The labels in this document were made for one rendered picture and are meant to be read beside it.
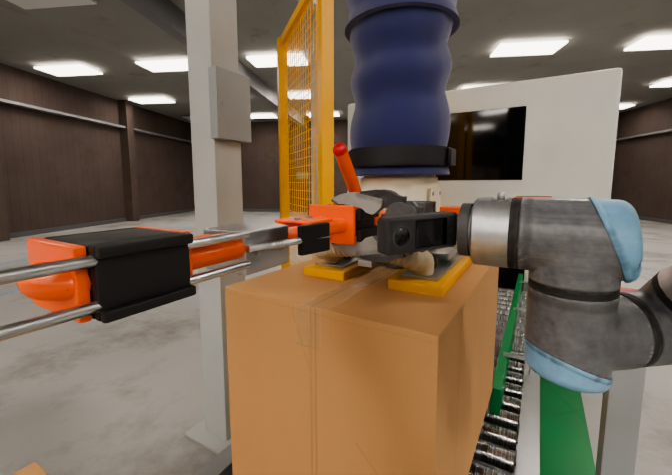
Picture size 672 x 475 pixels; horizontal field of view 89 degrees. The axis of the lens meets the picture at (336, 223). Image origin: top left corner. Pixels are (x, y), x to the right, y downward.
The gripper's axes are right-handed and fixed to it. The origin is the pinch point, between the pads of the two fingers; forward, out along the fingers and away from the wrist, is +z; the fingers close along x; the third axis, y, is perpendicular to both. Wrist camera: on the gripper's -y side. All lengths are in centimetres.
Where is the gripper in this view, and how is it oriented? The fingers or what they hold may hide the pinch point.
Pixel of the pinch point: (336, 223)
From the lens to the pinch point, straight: 54.2
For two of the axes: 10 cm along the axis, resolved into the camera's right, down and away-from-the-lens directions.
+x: 0.0, -9.9, -1.1
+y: 5.1, -0.9, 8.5
